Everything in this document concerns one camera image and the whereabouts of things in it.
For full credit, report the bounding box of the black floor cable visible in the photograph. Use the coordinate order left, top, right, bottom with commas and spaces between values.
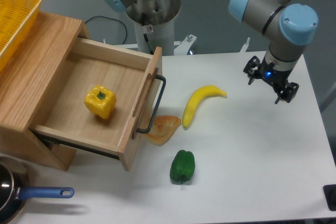
84, 15, 128, 45

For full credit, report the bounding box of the yellow banana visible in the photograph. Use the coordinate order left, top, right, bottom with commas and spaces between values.
182, 85, 227, 130

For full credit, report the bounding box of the toasted bread pastry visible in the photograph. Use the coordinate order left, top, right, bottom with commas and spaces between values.
145, 115, 181, 146

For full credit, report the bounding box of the yellow plastic basket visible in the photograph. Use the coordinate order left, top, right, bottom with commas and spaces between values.
1, 0, 43, 70

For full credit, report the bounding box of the black pan blue handle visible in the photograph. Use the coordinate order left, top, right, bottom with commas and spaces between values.
1, 157, 75, 223

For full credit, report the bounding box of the green bell pepper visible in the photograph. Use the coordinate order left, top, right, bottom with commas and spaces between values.
170, 150, 195, 184

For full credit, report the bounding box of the wooden top drawer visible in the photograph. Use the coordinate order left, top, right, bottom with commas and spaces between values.
30, 38, 165, 170

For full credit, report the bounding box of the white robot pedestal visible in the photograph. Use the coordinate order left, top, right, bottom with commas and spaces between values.
123, 0, 195, 56

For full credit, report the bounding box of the wooden drawer cabinet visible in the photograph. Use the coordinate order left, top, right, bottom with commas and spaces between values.
1, 12, 89, 170

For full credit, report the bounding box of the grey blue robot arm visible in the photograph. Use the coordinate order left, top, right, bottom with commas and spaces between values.
104, 0, 319, 102

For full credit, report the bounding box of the black corner clamp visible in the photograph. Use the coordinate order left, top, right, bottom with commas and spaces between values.
323, 184, 336, 211

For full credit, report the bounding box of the white table bracket right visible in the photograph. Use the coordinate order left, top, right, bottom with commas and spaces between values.
239, 37, 250, 53

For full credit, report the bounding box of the yellow bell pepper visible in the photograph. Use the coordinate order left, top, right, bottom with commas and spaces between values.
84, 85, 117, 119

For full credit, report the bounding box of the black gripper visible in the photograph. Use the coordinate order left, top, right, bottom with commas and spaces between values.
243, 56, 299, 104

